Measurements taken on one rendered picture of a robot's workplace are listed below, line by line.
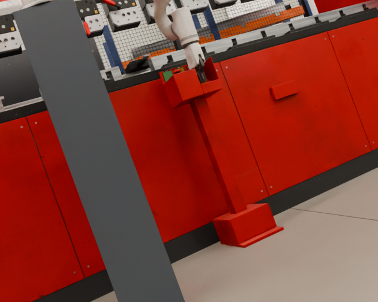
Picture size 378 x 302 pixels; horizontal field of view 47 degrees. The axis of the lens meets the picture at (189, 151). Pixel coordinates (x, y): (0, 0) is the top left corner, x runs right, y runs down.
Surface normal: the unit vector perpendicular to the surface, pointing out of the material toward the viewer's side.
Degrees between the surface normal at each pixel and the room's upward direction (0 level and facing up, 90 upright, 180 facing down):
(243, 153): 90
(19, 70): 90
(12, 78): 90
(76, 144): 90
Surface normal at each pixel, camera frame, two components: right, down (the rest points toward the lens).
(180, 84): 0.32, -0.13
